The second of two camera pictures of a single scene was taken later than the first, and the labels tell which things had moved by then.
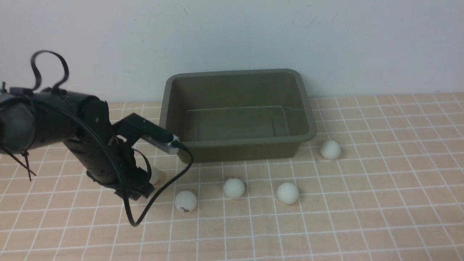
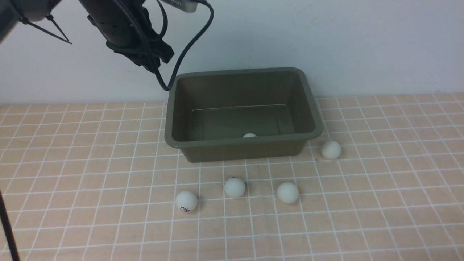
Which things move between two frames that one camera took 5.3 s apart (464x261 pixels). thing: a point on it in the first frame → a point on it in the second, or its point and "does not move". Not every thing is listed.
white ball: x=330 y=149 does not move
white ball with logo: x=185 y=201 does not move
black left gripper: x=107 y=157 → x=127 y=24
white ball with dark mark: x=233 y=187 does not move
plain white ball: x=154 y=174 → x=249 y=135
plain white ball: x=288 y=193 does not move
